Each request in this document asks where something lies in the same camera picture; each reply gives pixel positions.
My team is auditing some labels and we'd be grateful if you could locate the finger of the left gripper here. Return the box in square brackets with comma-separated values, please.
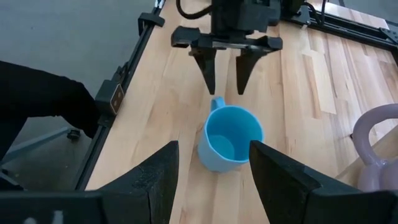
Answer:
[189, 48, 218, 96]
[234, 49, 269, 96]

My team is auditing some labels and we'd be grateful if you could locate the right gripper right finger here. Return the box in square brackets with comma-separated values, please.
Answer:
[248, 139, 364, 224]

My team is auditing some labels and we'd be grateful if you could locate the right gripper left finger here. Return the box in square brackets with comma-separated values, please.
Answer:
[98, 140, 180, 224]

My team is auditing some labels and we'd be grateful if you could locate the purple ribbed mug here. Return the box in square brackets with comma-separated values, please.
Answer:
[351, 103, 398, 193]

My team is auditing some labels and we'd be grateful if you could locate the light blue faceted mug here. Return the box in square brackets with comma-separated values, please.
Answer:
[197, 95, 266, 174]

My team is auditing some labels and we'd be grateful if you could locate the black office chair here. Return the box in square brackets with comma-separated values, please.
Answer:
[0, 60, 101, 190]

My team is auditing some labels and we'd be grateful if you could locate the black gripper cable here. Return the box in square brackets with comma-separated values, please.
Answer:
[175, 0, 214, 20]

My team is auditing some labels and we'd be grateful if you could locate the black table frame rail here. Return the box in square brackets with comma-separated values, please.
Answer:
[74, 0, 398, 191]

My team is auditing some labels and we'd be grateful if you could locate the thin black cable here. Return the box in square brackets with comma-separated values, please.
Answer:
[303, 0, 327, 27]

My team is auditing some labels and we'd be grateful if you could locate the small black table-level camera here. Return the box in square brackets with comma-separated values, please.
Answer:
[95, 79, 126, 116]

